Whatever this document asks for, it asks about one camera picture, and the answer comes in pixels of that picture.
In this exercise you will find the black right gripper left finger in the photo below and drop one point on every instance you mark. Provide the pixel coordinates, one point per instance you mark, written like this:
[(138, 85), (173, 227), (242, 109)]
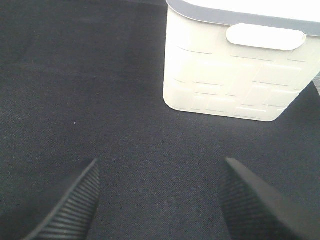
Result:
[(66, 211)]

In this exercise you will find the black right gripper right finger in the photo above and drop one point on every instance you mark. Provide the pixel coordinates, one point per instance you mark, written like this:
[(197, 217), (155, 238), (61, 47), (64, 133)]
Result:
[(254, 210)]

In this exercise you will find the black fabric table mat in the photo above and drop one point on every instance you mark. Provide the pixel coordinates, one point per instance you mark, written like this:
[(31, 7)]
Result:
[(81, 80)]

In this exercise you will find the white plastic storage bin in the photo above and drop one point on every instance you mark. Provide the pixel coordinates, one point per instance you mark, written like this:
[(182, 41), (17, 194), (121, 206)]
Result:
[(247, 59)]

